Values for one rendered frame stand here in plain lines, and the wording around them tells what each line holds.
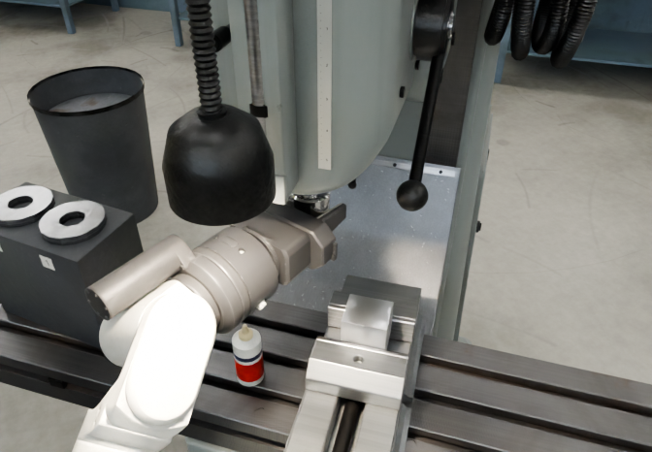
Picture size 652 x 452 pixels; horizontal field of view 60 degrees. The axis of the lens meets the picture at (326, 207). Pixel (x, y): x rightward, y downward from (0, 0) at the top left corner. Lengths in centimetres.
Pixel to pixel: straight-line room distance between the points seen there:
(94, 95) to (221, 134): 256
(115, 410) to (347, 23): 35
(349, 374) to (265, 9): 47
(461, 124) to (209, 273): 58
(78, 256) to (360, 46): 52
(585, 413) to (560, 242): 192
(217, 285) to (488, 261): 210
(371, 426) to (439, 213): 44
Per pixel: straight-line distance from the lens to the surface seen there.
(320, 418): 74
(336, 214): 66
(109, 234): 86
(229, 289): 54
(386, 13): 48
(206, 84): 34
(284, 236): 60
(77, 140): 254
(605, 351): 235
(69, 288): 89
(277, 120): 47
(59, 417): 214
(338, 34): 46
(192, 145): 34
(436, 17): 56
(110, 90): 290
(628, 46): 458
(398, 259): 105
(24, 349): 101
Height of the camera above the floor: 164
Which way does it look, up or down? 36 degrees down
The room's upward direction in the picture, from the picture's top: straight up
